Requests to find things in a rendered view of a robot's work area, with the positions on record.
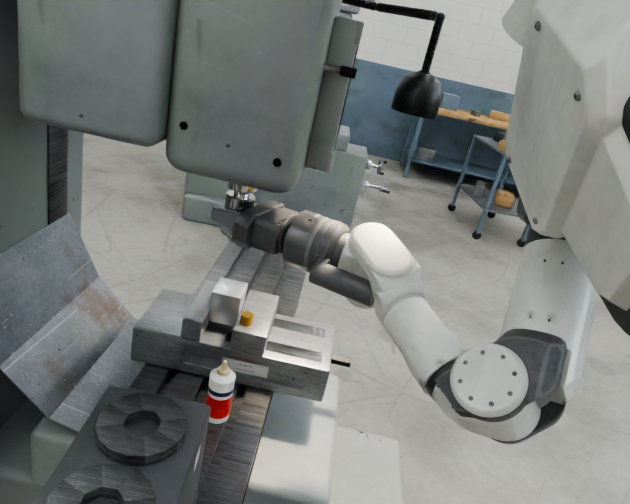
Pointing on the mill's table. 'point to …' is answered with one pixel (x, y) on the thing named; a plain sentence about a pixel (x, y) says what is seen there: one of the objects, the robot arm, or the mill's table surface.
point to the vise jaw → (250, 338)
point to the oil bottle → (220, 393)
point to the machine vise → (212, 354)
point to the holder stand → (133, 452)
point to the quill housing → (247, 88)
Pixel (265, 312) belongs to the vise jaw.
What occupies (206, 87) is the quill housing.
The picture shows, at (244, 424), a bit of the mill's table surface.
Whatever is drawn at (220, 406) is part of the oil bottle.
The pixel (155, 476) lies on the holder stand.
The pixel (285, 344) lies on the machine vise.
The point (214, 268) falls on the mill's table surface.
